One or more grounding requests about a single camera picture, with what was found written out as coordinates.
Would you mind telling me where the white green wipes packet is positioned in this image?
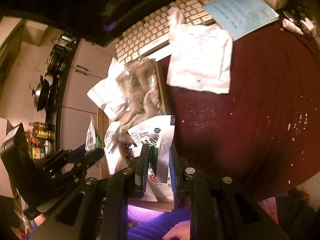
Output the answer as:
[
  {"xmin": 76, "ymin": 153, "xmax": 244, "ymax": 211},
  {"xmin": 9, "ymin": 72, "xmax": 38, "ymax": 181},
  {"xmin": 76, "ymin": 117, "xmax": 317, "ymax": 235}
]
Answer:
[{"xmin": 128, "ymin": 115, "xmax": 175, "ymax": 202}]

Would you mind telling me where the grey fur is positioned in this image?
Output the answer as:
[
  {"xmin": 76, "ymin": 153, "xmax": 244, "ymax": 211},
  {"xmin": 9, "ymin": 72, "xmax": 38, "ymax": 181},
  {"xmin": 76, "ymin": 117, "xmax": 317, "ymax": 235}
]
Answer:
[{"xmin": 116, "ymin": 58, "xmax": 165, "ymax": 145}]

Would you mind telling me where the white gauze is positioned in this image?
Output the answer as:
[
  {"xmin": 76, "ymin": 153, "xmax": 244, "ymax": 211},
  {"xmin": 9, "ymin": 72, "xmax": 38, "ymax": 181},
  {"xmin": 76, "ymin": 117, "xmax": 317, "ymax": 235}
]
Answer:
[{"xmin": 87, "ymin": 57, "xmax": 128, "ymax": 121}]

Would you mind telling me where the person's right hand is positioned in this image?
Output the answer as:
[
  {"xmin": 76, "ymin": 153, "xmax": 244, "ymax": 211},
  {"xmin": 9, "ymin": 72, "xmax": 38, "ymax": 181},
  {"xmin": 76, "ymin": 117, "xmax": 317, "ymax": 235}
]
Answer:
[{"xmin": 162, "ymin": 220, "xmax": 190, "ymax": 240}]

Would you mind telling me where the shallow cardboard box tray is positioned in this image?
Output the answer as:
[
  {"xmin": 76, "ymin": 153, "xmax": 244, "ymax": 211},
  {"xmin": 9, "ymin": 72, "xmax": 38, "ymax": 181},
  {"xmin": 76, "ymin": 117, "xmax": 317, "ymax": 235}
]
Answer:
[{"xmin": 98, "ymin": 58, "xmax": 175, "ymax": 212}]

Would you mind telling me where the black wok on stove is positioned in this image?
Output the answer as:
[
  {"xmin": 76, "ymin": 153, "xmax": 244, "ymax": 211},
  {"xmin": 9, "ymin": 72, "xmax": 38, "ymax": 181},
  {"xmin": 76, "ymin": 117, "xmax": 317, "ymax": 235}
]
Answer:
[{"xmin": 32, "ymin": 75, "xmax": 50, "ymax": 112}]

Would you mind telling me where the white folded paper packet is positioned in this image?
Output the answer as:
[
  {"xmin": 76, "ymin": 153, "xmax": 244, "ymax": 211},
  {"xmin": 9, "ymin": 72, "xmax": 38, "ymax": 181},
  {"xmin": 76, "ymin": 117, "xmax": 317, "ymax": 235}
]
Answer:
[{"xmin": 167, "ymin": 7, "xmax": 233, "ymax": 94}]

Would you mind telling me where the white computer keyboard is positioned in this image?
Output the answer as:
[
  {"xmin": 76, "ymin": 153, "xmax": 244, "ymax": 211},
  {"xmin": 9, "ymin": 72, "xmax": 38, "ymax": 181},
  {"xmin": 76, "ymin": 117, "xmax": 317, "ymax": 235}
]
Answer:
[{"xmin": 114, "ymin": 0, "xmax": 242, "ymax": 65}]

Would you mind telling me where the light blue booklet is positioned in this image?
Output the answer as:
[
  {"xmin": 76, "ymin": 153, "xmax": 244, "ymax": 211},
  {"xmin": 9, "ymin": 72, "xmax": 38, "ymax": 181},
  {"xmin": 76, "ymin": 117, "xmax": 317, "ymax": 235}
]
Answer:
[{"xmin": 203, "ymin": 0, "xmax": 279, "ymax": 41}]

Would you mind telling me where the small white dropper bottle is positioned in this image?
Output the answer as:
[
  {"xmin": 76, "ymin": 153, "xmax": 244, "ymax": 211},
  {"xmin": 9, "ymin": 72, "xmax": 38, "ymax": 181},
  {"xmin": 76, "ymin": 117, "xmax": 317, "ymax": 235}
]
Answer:
[{"xmin": 282, "ymin": 19, "xmax": 304, "ymax": 35}]

